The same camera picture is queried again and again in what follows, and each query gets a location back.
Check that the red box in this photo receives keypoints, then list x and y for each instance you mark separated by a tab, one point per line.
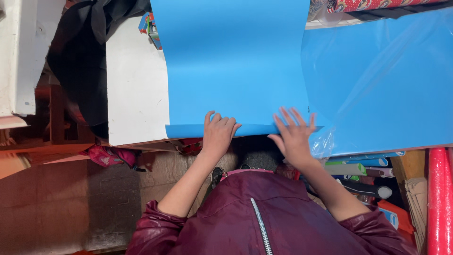
191	145

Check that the orange packet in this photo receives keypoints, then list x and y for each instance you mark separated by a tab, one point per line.
396	212

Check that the colourful toy package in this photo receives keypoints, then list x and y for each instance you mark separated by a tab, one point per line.
152	30

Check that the black shoe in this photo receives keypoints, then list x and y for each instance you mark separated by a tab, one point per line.
216	177

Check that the plain red paper roll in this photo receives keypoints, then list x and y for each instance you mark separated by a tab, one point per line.
440	202

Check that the green and white paper roll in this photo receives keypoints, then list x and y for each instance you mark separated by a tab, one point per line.
345	169

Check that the pink bag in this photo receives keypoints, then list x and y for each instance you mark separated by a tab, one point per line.
109	156

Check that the person's left hand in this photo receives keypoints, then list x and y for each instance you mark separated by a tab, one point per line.
216	136

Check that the plastic-wrapped blue paper stack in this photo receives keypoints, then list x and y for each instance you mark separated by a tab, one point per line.
385	88

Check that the blue paper sheet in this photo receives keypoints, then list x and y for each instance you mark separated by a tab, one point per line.
233	67

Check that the person's right hand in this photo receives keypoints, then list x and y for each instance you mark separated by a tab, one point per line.
295	143

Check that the short blue paper roll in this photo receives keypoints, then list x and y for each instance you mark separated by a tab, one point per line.
375	162

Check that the white cabinet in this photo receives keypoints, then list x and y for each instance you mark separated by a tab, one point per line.
21	56

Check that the brown wooden furniture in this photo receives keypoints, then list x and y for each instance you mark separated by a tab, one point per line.
53	120

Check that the red patterned wrapping paper roll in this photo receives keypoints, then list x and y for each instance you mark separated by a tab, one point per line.
378	4

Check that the white and pink paper roll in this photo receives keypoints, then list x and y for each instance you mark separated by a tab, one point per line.
382	172

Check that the long blue paper roll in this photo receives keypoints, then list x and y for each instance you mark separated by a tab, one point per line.
368	156

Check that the black cloth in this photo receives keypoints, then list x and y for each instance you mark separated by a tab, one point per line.
81	63

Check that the stack of brown paper bags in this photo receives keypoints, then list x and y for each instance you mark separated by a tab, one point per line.
417	209

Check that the maroon jacket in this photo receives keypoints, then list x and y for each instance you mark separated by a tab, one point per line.
269	223

